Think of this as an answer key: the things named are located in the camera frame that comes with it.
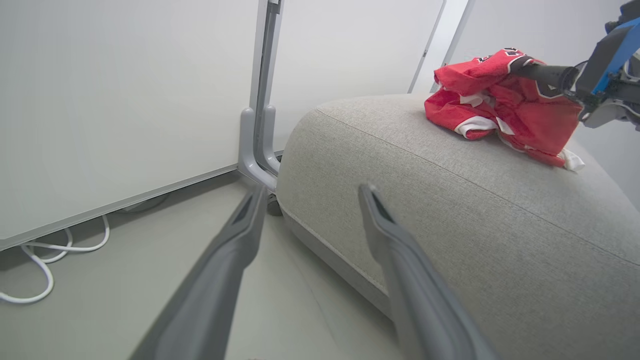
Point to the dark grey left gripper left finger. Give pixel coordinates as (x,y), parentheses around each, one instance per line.
(210,295)

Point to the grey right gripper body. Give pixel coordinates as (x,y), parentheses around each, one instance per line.
(607,95)

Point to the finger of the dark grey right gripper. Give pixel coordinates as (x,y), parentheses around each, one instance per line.
(547,74)

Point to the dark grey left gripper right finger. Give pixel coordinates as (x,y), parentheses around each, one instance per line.
(415,300)

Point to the red and white garment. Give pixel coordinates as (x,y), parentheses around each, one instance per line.
(530,120)

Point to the slim grey partition post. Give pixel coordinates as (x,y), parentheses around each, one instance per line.
(440,45)

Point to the grey partition post with foot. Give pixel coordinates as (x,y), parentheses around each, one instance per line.
(260,100)

